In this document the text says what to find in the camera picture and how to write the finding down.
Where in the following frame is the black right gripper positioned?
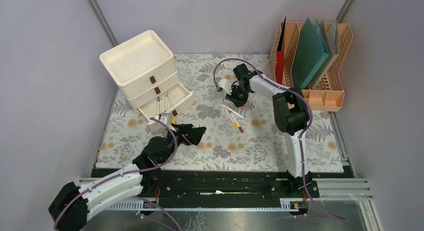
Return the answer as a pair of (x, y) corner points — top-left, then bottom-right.
(225, 85), (250, 109)

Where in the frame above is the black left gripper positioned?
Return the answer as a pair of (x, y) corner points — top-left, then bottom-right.
(159, 123), (206, 164)

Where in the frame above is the yellow capped white marker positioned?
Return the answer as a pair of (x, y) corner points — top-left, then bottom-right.
(225, 109), (239, 129)

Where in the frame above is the purple capped white marker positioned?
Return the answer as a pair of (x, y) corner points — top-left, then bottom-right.
(156, 96), (161, 116)

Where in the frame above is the red file folder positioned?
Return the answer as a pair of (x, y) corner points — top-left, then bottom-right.
(275, 17), (286, 85)

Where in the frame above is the cream drawer unit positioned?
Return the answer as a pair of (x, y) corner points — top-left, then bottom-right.
(99, 30), (194, 131)

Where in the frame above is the teal file folder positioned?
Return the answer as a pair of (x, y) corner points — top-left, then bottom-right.
(291, 18), (324, 89)

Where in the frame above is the beige file folder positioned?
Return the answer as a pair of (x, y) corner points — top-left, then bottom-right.
(309, 19), (340, 89)

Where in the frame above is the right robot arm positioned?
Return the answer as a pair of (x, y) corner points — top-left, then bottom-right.
(226, 64), (314, 199)

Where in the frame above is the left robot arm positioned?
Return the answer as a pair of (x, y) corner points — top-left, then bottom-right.
(48, 124), (207, 231)

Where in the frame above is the floral desk mat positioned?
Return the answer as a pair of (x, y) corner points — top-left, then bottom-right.
(95, 53), (345, 173)

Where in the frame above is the peach plastic file organizer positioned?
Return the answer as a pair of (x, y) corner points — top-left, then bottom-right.
(268, 21), (353, 112)

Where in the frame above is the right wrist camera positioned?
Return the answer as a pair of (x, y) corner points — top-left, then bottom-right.
(217, 78), (233, 95)

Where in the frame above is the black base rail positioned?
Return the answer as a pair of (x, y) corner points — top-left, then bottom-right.
(91, 168), (359, 201)

